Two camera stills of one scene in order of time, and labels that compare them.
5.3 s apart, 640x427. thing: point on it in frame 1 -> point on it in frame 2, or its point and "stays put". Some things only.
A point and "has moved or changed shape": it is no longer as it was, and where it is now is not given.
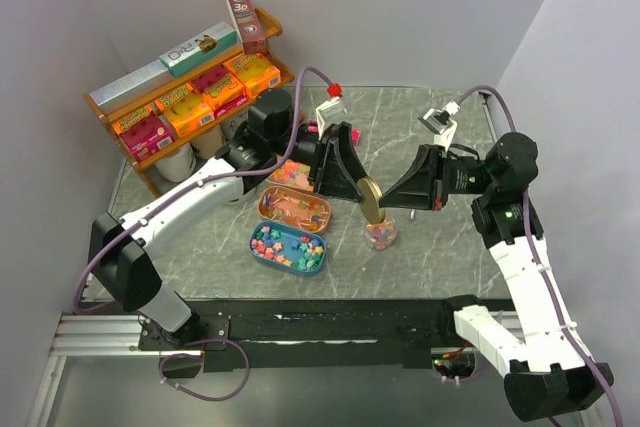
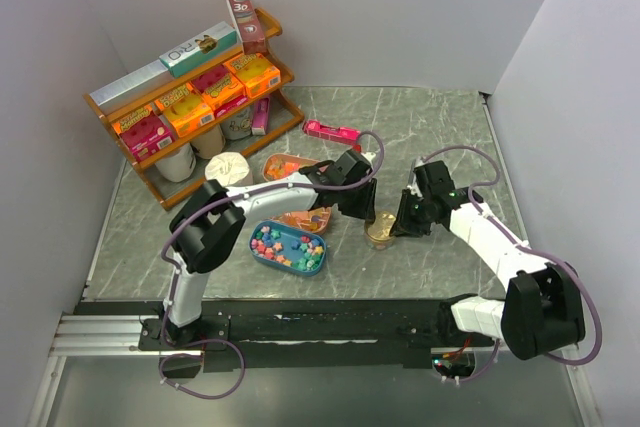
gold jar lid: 371,195 has moved or changed shape
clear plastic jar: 382,235 stays put
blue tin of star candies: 286,248 stays put
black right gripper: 425,185 -> 403,226
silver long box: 130,87 stays put
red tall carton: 248,23 stays put
